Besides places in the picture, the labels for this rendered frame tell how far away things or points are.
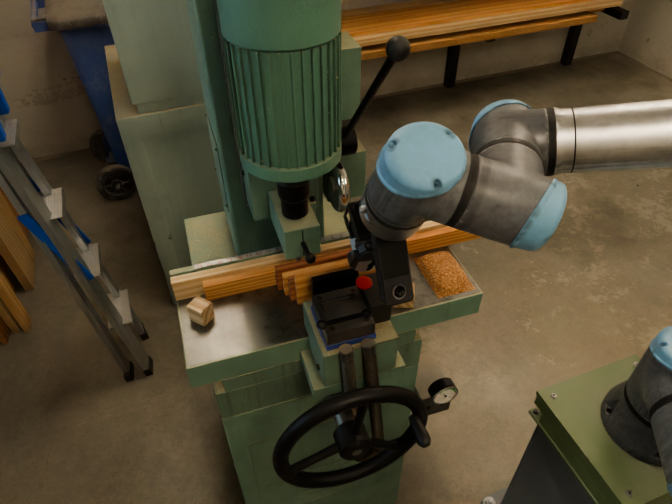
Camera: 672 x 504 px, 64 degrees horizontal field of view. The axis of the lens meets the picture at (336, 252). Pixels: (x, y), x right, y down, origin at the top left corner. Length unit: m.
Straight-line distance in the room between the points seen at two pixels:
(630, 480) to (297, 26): 1.05
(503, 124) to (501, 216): 0.16
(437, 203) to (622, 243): 2.32
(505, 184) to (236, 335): 0.61
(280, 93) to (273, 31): 0.09
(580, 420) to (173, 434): 1.31
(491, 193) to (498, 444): 1.46
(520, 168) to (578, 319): 1.82
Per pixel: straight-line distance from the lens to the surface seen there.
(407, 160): 0.60
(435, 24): 3.33
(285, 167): 0.87
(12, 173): 1.63
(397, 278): 0.78
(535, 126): 0.75
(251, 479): 1.43
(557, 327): 2.38
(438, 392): 1.24
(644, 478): 1.32
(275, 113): 0.83
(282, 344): 1.03
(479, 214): 0.63
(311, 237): 1.01
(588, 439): 1.32
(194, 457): 1.97
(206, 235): 1.44
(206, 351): 1.04
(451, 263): 1.15
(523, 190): 0.64
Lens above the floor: 1.70
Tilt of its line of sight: 42 degrees down
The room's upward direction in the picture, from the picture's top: 1 degrees counter-clockwise
